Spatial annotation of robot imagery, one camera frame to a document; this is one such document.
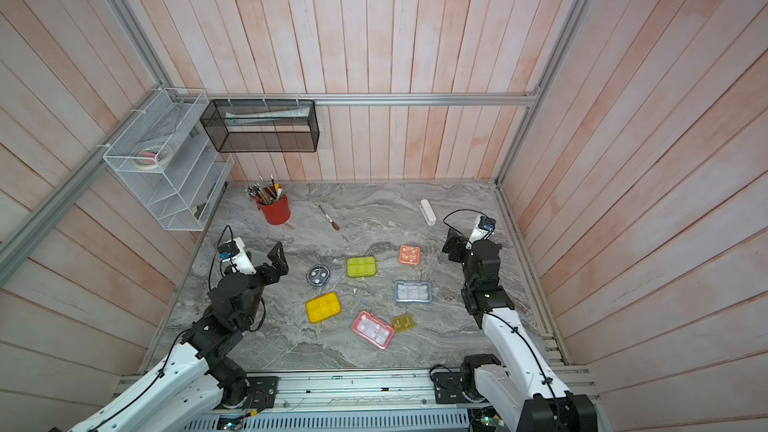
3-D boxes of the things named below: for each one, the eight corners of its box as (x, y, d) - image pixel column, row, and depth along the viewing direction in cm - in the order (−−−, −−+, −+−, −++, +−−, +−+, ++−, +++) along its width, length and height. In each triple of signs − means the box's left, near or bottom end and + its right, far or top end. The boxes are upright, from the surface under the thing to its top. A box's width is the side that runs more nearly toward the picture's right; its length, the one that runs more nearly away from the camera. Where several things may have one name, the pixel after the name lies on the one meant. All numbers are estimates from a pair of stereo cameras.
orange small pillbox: (399, 265, 99) (400, 262, 97) (398, 248, 103) (399, 245, 102) (421, 265, 99) (421, 262, 97) (419, 248, 103) (420, 245, 102)
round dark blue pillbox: (306, 286, 94) (304, 283, 92) (309, 267, 98) (308, 264, 97) (329, 286, 94) (328, 283, 92) (331, 267, 98) (330, 264, 97)
